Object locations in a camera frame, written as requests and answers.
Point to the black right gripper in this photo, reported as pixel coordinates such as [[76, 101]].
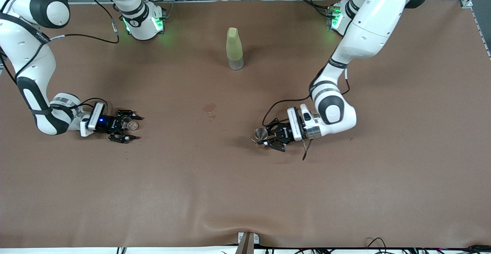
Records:
[[109, 124]]

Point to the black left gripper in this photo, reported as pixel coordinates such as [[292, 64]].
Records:
[[283, 132]]

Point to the clear glass measuring beaker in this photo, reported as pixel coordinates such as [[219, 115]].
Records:
[[130, 123]]

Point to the steel double cone jigger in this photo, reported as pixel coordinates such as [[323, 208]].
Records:
[[261, 134]]

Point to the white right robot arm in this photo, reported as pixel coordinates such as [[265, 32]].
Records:
[[23, 47]]

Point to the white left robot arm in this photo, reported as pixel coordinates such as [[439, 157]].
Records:
[[368, 23]]

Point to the streaky liquid splash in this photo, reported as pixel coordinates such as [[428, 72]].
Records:
[[281, 111]]

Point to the brown table cloth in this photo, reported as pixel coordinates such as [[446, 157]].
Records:
[[245, 188]]

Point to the small liquid puddle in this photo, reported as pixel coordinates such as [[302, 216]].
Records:
[[210, 108]]

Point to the green bottle with glass base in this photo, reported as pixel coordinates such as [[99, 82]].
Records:
[[234, 47]]

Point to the metal table edge bracket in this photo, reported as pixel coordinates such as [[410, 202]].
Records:
[[247, 242]]

